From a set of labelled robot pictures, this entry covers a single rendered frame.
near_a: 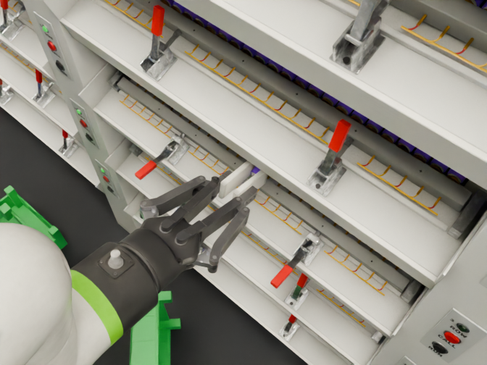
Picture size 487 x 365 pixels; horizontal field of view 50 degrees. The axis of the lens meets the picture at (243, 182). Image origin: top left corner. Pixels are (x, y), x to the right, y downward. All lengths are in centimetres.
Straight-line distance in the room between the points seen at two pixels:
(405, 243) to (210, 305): 80
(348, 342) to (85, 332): 51
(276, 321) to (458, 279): 64
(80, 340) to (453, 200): 40
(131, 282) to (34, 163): 107
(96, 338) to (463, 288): 36
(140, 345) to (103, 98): 48
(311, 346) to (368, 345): 21
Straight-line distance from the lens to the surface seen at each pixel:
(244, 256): 98
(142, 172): 82
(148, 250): 60
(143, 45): 74
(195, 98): 68
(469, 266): 53
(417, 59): 45
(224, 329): 130
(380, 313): 76
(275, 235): 78
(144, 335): 110
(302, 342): 113
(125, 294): 57
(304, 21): 48
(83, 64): 90
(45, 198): 154
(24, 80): 132
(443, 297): 60
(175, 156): 85
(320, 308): 95
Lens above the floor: 124
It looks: 58 degrees down
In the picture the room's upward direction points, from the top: straight up
